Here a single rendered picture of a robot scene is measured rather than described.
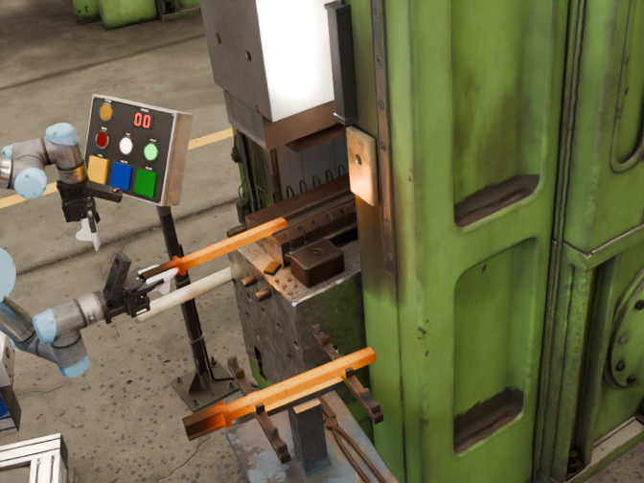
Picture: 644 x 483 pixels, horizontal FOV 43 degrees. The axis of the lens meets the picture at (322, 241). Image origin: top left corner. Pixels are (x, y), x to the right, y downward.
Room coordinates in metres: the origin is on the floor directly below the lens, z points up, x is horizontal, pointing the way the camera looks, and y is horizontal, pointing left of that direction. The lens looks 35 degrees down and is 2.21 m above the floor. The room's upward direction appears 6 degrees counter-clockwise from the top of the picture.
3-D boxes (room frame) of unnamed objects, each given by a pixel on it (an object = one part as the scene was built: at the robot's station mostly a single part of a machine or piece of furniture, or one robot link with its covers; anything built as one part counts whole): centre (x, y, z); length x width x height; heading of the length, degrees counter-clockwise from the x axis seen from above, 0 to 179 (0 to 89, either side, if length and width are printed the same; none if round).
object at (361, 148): (1.63, -0.11, 1.27); 0.09 x 0.02 x 0.17; 30
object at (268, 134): (1.94, -0.02, 1.32); 0.42 x 0.20 x 0.10; 120
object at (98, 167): (2.24, 0.66, 1.01); 0.07 x 0.05 x 0.07; 55
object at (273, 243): (1.94, -0.02, 0.96); 0.42 x 0.20 x 0.09; 120
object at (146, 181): (2.12, 0.50, 1.01); 0.07 x 0.05 x 0.07; 55
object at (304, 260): (1.71, 0.02, 0.95); 0.12 x 0.08 x 0.06; 120
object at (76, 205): (1.97, 0.66, 1.07); 0.09 x 0.08 x 0.12; 99
